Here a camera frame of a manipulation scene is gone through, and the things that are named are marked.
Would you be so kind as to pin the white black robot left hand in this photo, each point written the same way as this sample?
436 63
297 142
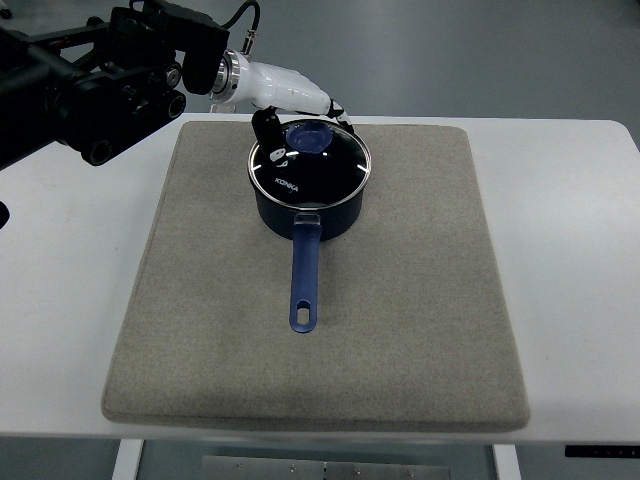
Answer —
270 88

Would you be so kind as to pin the glass pot lid blue knob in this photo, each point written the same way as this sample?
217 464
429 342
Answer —
323 166

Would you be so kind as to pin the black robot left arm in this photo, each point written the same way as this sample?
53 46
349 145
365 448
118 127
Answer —
104 87

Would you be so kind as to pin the beige fabric mat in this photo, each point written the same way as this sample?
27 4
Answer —
413 332

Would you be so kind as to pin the metal plate under table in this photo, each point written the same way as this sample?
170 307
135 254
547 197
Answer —
228 467

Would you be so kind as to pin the black table control panel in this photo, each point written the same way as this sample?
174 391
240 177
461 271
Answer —
603 451

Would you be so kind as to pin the dark blue saucepan blue handle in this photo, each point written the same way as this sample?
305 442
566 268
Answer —
307 227

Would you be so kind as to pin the white table leg frame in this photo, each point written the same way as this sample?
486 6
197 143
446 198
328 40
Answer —
128 459

